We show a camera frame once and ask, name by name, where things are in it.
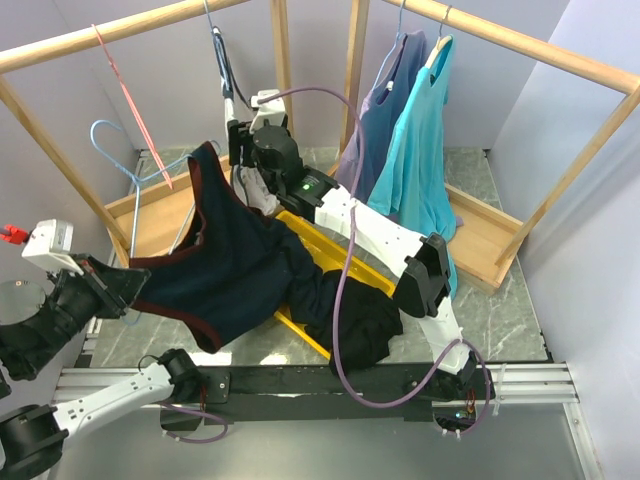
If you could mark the white grey hanging tank top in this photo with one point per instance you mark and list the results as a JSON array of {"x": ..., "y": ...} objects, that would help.
[{"x": 245, "y": 180}]

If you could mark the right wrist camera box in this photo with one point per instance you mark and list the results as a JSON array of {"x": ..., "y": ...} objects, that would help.
[{"x": 268, "y": 113}]

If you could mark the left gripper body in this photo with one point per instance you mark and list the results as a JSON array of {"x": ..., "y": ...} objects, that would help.
[{"x": 80, "y": 293}]

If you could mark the pink hanger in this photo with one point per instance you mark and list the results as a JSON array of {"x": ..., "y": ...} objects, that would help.
[{"x": 135, "y": 111}]

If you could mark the turquoise hanging shirt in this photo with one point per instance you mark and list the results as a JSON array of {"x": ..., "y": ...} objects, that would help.
[{"x": 411, "y": 187}]

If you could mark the black base bar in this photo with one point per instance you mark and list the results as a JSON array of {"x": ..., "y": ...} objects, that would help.
[{"x": 312, "y": 392}]

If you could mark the wooden hanger of turquoise shirt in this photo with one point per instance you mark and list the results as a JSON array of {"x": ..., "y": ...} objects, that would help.
[{"x": 440, "y": 32}]

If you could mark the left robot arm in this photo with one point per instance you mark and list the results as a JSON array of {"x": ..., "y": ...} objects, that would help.
[{"x": 40, "y": 327}]

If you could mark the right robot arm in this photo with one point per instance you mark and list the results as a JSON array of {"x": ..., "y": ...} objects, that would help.
[{"x": 420, "y": 262}]

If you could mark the navy maroon-trimmed tank top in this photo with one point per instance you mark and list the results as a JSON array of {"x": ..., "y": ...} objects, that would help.
[{"x": 234, "y": 268}]

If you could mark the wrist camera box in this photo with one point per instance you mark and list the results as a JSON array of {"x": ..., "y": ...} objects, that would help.
[
  {"x": 268, "y": 113},
  {"x": 47, "y": 246}
]

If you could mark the light blue wire hanger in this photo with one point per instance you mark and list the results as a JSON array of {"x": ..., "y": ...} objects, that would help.
[{"x": 155, "y": 217}]

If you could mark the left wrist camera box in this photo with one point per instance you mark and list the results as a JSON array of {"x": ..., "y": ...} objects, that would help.
[{"x": 47, "y": 246}]

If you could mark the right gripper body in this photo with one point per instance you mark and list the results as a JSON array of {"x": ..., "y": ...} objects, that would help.
[{"x": 240, "y": 136}]

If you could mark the left wooden clothes rack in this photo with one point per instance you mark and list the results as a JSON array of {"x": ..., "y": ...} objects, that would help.
[{"x": 172, "y": 75}]

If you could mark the blue hanger of white top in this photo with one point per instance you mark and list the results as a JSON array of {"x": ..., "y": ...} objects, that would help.
[{"x": 212, "y": 22}]

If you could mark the purple hanging shirt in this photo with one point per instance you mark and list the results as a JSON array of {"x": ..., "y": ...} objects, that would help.
[{"x": 380, "y": 111}]

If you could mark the black crumpled garment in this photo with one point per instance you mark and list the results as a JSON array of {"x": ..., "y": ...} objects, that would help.
[{"x": 368, "y": 320}]

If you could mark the yellow plastic tray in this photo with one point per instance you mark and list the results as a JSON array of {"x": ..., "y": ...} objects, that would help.
[{"x": 329, "y": 256}]

